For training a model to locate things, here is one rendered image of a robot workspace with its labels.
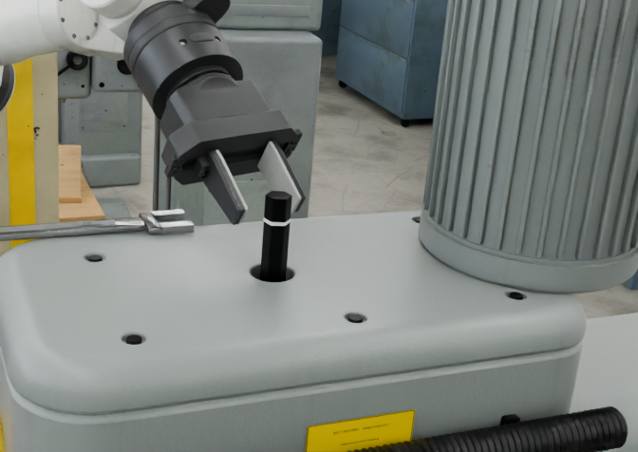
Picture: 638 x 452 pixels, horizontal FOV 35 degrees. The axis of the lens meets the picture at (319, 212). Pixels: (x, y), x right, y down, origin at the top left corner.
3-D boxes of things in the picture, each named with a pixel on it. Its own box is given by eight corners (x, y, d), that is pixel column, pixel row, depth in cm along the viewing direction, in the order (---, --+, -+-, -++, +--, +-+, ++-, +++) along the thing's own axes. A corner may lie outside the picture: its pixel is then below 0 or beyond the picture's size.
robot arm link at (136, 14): (102, 68, 87) (54, -19, 92) (175, 105, 96) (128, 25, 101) (196, -20, 84) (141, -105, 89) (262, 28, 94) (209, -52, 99)
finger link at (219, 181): (238, 229, 83) (206, 172, 86) (251, 204, 81) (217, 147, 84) (221, 232, 82) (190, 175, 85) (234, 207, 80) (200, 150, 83)
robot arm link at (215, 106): (278, 182, 93) (222, 90, 99) (316, 110, 87) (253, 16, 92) (157, 206, 86) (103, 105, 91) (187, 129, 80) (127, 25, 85)
